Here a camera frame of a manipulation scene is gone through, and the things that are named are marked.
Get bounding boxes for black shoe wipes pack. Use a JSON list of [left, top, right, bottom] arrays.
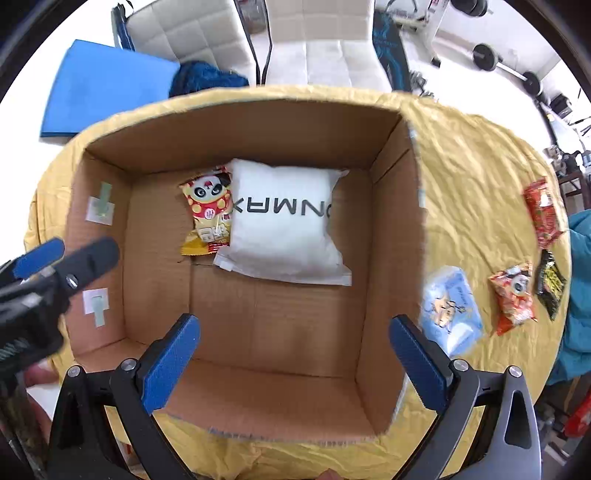
[[535, 249, 566, 321]]

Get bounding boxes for teal bean bag cover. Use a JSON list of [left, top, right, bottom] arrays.
[[547, 210, 591, 385]]

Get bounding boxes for black blue bench pad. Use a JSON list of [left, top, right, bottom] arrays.
[[373, 10, 412, 93]]

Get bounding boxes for yellow panda snack bag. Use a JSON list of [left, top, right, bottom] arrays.
[[178, 166, 233, 256]]

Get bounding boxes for white padded chair right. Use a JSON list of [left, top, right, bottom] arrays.
[[257, 0, 394, 91]]

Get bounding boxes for light blue tissue pack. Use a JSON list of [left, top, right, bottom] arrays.
[[420, 266, 484, 358]]

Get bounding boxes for orange panda snack bag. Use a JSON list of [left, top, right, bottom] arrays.
[[489, 262, 537, 335]]

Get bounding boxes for white padded chair left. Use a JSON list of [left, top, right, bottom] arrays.
[[111, 0, 260, 86]]

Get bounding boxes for white padded chair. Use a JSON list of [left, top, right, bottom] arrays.
[[257, 0, 394, 91], [111, 0, 260, 86]]

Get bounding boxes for barbell on floor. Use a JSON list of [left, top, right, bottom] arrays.
[[472, 43, 543, 97]]

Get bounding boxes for blue foam mat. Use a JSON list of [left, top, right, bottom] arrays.
[[40, 40, 179, 138]]

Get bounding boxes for white pillow pack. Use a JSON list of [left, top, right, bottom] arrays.
[[213, 159, 353, 287]]

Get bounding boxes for open cardboard box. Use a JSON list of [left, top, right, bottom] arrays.
[[59, 96, 429, 444]]

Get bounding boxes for dark blue fuzzy cloth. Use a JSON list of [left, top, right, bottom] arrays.
[[168, 60, 249, 98]]

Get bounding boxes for weight bench rack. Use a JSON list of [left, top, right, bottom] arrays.
[[376, 0, 488, 68]]

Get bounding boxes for yellow tablecloth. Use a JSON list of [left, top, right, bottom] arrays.
[[25, 86, 565, 479]]

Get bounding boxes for red snack bag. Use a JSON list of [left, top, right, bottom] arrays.
[[523, 178, 564, 249]]

